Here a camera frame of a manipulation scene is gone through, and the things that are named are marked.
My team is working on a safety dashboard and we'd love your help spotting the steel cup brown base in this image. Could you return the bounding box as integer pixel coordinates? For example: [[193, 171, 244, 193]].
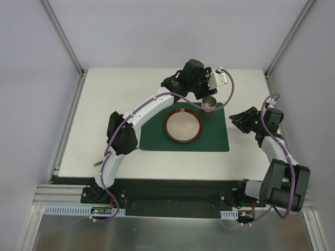
[[202, 96, 217, 116]]

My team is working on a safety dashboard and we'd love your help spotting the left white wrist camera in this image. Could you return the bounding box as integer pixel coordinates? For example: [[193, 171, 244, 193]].
[[208, 67, 228, 90]]

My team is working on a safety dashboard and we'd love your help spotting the left aluminium frame post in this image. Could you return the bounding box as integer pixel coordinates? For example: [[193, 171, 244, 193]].
[[39, 0, 85, 76]]

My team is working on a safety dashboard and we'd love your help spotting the white cable duct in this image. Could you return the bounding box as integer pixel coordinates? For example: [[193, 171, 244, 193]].
[[44, 206, 126, 217], [220, 210, 239, 220]]

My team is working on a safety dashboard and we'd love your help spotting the aluminium frame post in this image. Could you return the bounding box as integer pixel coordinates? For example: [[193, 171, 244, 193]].
[[264, 0, 316, 78], [39, 0, 85, 76]]

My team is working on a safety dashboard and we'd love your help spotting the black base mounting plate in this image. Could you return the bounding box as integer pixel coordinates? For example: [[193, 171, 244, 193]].
[[81, 178, 257, 219]]

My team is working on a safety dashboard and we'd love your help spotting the left white cable duct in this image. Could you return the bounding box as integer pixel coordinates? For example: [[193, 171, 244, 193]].
[[44, 206, 126, 217]]

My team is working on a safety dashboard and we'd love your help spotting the right aluminium frame post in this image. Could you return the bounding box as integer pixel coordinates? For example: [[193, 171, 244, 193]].
[[264, 0, 316, 78]]

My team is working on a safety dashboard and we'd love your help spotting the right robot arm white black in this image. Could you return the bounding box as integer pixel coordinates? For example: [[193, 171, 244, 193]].
[[229, 107, 310, 212]]

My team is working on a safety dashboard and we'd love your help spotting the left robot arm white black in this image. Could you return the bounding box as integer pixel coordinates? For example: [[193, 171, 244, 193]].
[[90, 59, 227, 203]]

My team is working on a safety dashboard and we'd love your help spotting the red rimmed beige plate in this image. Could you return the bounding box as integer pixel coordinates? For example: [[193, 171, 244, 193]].
[[163, 108, 203, 143]]

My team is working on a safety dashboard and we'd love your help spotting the right white cable duct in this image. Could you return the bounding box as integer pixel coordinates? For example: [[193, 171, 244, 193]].
[[220, 210, 239, 220]]

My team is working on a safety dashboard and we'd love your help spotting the front aluminium rail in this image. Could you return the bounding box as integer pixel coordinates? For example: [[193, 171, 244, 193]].
[[32, 184, 317, 210]]

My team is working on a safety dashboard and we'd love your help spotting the dark green placemat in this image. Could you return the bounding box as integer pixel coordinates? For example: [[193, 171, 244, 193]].
[[139, 102, 229, 152]]

